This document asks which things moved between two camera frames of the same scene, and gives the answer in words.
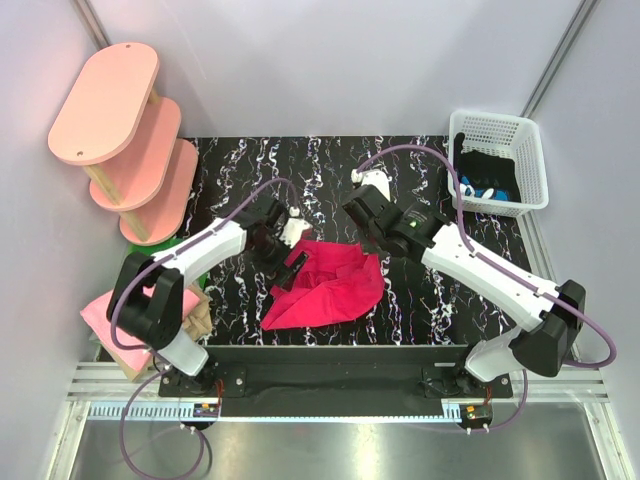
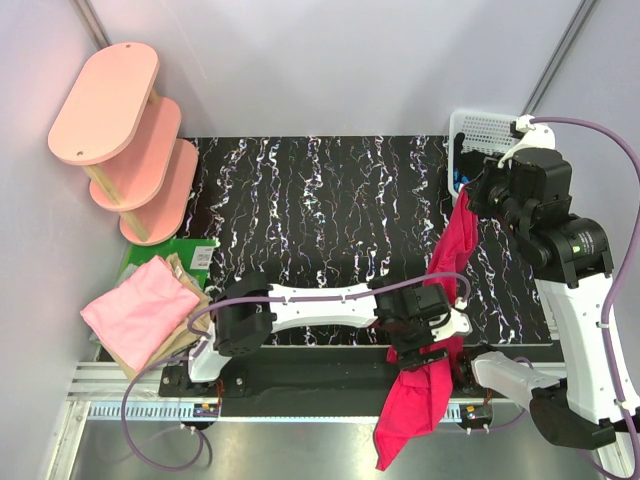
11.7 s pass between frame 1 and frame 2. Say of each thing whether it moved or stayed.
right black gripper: moved
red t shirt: moved
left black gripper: moved
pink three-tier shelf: stayed
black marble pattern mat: stayed
